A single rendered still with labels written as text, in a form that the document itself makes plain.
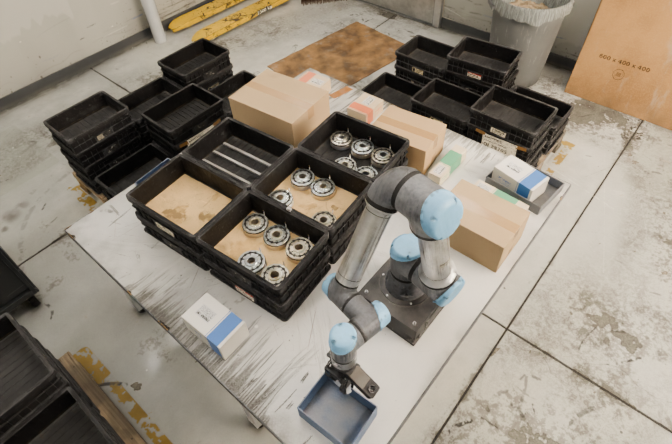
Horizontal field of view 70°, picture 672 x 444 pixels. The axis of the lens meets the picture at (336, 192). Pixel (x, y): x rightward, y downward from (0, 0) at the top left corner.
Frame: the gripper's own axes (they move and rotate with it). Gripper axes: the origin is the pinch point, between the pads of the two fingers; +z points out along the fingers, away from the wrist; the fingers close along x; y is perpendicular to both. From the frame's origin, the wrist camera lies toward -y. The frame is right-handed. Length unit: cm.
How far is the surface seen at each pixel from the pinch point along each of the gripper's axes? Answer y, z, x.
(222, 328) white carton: 47.0, -3.7, 10.1
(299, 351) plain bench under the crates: 23.6, 5.3, -1.7
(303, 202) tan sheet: 59, -8, -48
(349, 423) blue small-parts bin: -4.5, 4.9, 7.4
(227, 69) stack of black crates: 205, 28, -137
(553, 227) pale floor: -24, 76, -172
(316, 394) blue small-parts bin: 9.5, 4.9, 6.4
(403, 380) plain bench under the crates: -11.0, 5.4, -14.2
